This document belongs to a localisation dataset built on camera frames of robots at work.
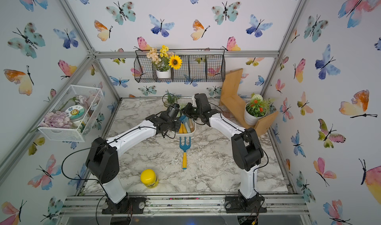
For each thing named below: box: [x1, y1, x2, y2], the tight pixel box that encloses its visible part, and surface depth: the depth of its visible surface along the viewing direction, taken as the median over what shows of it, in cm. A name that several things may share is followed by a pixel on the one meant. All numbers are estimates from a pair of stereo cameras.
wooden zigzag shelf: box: [219, 68, 279, 136], surface depth 109 cm
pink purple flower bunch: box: [39, 111, 73, 128], surface depth 61 cm
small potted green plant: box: [163, 89, 180, 108], surface depth 110 cm
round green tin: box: [64, 105, 86, 122], surface depth 67 cm
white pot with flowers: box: [145, 44, 183, 79], surface depth 86 cm
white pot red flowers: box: [244, 93, 275, 126], surface depth 87 cm
